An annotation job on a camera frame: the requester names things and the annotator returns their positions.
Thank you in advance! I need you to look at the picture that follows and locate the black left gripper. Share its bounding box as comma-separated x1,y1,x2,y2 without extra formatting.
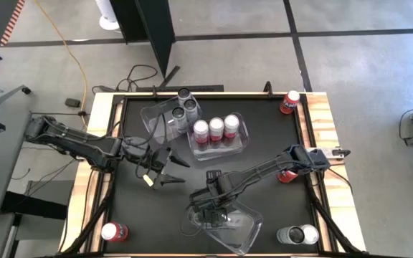
145,147,191,186

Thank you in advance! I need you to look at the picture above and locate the white red sparkling water can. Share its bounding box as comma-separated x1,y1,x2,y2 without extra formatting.
193,119,210,144
208,117,225,142
223,114,240,139

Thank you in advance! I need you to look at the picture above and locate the clear plastic bin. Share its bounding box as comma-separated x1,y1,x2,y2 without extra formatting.
140,95,203,145
186,200,264,256
186,111,250,162

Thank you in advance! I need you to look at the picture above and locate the white Celsius energy drink can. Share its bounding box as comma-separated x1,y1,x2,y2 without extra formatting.
171,106,190,135
176,87,194,108
183,98,201,125
275,227,305,247

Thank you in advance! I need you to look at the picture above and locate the red Fanta strawberry can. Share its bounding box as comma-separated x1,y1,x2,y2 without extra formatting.
100,221,130,242
280,90,301,115
277,170,299,184

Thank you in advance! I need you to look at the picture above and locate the white-topped soda can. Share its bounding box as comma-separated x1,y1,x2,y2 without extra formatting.
298,224,321,246

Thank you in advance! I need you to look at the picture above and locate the long black floor bar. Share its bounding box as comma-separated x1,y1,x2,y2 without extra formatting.
136,85,225,92

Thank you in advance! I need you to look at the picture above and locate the black partition panel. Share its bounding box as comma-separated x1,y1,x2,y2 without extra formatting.
109,0,177,79

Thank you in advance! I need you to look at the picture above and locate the grey desk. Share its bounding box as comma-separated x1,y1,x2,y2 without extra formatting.
0,103,32,220

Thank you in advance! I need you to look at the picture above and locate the yellow cable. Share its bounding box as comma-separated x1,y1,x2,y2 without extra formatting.
33,0,88,126

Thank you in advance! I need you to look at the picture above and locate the wood and black table frame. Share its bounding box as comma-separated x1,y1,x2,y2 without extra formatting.
58,91,367,258

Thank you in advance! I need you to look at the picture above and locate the white pedestal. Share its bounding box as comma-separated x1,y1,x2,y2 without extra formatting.
95,0,121,32

